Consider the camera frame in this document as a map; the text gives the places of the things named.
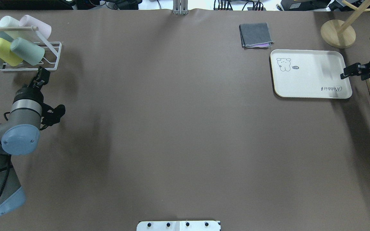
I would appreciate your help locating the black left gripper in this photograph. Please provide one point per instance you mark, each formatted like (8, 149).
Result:
(30, 94)

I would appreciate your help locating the green cup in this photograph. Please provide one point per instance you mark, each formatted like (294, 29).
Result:
(27, 50)

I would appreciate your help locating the cream rabbit tray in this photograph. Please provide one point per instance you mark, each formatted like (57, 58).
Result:
(309, 74)

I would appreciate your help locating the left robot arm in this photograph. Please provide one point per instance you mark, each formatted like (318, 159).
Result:
(20, 135)

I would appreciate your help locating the yellow cup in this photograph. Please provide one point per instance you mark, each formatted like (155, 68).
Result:
(7, 55)

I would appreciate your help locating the pale mint cup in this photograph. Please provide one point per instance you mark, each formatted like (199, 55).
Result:
(8, 21)

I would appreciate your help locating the wooden mug tree stand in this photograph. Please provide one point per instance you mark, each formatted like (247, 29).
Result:
(340, 34)

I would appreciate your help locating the purple folded cloth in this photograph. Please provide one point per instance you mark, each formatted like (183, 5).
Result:
(259, 46)

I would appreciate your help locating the grey folded cloth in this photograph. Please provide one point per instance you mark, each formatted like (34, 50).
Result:
(255, 33)

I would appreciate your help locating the white wire cup rack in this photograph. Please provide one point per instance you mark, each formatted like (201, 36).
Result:
(50, 60)

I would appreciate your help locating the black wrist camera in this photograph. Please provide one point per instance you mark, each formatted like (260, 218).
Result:
(51, 116)

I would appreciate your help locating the wooden rack handle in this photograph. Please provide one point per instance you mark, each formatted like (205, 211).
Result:
(31, 28)

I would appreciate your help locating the aluminium frame post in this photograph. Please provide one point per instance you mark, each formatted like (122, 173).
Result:
(180, 7)

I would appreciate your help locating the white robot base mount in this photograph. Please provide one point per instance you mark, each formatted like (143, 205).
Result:
(180, 225)

